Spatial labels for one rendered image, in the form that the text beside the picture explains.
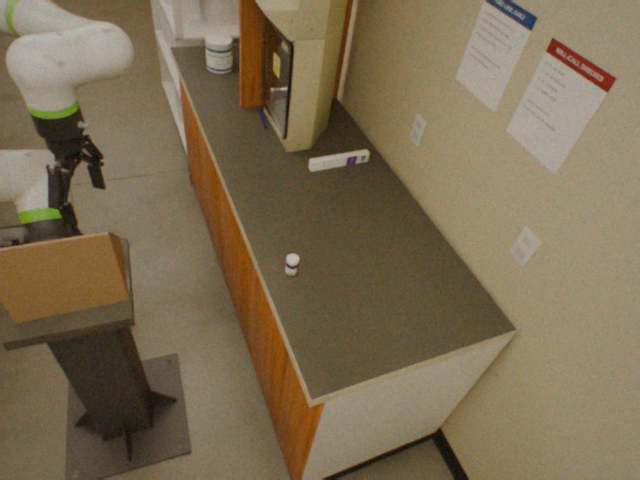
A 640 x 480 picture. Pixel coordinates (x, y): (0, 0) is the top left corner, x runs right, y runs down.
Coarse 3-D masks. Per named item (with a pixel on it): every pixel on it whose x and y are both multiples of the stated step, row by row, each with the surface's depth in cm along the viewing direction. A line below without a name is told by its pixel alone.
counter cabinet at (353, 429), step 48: (192, 144) 259; (240, 240) 183; (240, 288) 206; (288, 384) 154; (384, 384) 132; (432, 384) 150; (288, 432) 170; (336, 432) 147; (384, 432) 171; (432, 432) 202
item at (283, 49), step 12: (276, 36) 172; (276, 48) 174; (288, 48) 162; (288, 60) 165; (264, 72) 194; (288, 72) 167; (264, 84) 198; (276, 84) 183; (288, 84) 170; (264, 96) 201; (276, 96) 186; (288, 96) 174; (276, 108) 189; (288, 108) 178; (276, 120) 192
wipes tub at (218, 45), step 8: (208, 40) 220; (216, 40) 221; (224, 40) 222; (208, 48) 222; (216, 48) 220; (224, 48) 221; (208, 56) 225; (216, 56) 223; (224, 56) 224; (208, 64) 228; (216, 64) 226; (224, 64) 227; (232, 64) 233; (216, 72) 229; (224, 72) 230
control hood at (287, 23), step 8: (256, 0) 153; (264, 0) 153; (272, 0) 154; (280, 0) 155; (288, 0) 155; (264, 8) 148; (272, 8) 149; (280, 8) 150; (288, 8) 151; (272, 16) 149; (280, 16) 150; (288, 16) 151; (296, 16) 152; (280, 24) 152; (288, 24) 153; (296, 24) 154; (288, 32) 155; (296, 32) 156
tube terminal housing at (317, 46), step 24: (312, 0) 150; (336, 0) 158; (312, 24) 156; (336, 24) 168; (312, 48) 162; (336, 48) 178; (312, 72) 169; (336, 72) 189; (312, 96) 177; (288, 120) 182; (312, 120) 185; (288, 144) 189; (312, 144) 196
